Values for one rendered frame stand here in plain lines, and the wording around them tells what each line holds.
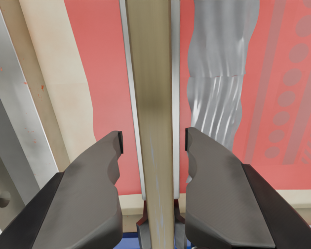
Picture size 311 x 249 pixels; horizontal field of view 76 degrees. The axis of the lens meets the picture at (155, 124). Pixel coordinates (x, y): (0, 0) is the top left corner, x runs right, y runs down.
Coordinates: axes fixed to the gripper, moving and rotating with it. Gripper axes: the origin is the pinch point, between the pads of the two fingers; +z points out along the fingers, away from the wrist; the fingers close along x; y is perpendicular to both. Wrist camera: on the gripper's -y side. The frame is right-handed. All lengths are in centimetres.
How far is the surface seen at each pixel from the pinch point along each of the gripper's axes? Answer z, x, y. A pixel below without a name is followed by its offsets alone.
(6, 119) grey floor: 109, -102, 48
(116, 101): 13.8, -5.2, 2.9
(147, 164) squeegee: 3.3, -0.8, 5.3
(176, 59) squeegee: 9.8, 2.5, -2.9
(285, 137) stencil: 13.8, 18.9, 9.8
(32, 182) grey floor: 109, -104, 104
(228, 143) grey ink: 13.1, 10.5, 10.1
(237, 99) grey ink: 13.4, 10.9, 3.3
